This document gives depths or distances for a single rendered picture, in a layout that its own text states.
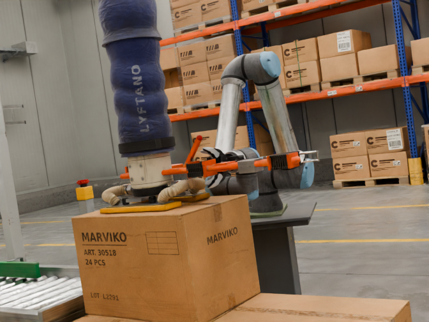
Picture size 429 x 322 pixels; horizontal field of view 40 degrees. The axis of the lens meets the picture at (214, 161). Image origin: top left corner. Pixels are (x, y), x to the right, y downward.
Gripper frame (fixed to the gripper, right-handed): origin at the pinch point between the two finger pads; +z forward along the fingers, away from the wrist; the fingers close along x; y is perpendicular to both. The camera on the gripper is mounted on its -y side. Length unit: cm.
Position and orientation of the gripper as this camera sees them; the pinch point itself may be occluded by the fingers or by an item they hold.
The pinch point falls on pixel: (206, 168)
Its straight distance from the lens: 222.3
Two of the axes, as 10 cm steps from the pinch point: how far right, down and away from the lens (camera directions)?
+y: -8.2, 0.9, 5.7
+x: -1.4, -9.9, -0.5
